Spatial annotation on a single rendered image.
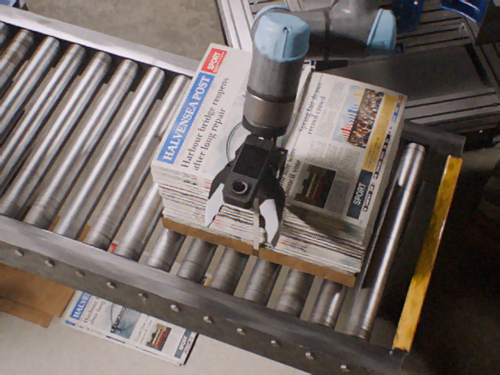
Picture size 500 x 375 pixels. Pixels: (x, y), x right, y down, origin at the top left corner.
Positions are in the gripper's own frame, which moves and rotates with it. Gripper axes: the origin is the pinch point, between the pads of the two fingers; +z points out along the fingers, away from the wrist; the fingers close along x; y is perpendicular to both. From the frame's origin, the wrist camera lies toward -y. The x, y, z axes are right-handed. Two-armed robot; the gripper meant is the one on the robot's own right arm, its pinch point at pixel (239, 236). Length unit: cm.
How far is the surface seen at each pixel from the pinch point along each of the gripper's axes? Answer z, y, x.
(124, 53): -5, 49, 45
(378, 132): -15.2, 21.0, -15.5
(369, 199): -8.3, 9.7, -17.6
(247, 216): 1.9, 9.8, 1.5
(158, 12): 21, 163, 84
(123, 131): 5.2, 32.3, 35.9
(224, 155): -8.2, 9.4, 7.3
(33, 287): 79, 63, 72
